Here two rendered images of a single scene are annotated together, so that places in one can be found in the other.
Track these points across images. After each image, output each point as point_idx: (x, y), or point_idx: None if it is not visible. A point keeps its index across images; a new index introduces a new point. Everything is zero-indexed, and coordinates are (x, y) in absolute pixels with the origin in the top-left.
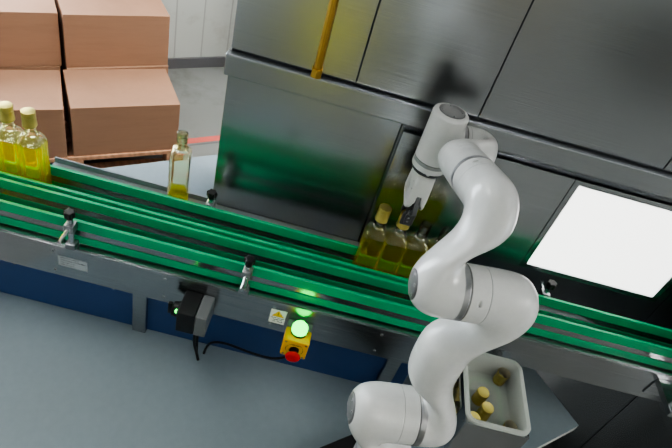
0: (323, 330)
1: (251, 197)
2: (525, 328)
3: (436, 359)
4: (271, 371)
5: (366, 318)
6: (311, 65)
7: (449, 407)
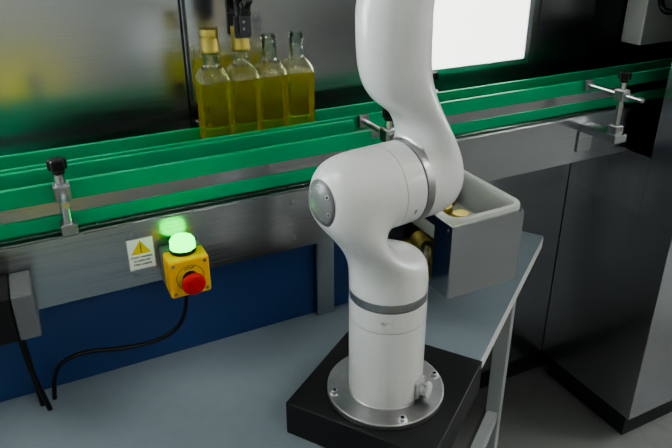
0: (215, 241)
1: (13, 147)
2: None
3: (398, 3)
4: (173, 365)
5: (261, 191)
6: None
7: (442, 109)
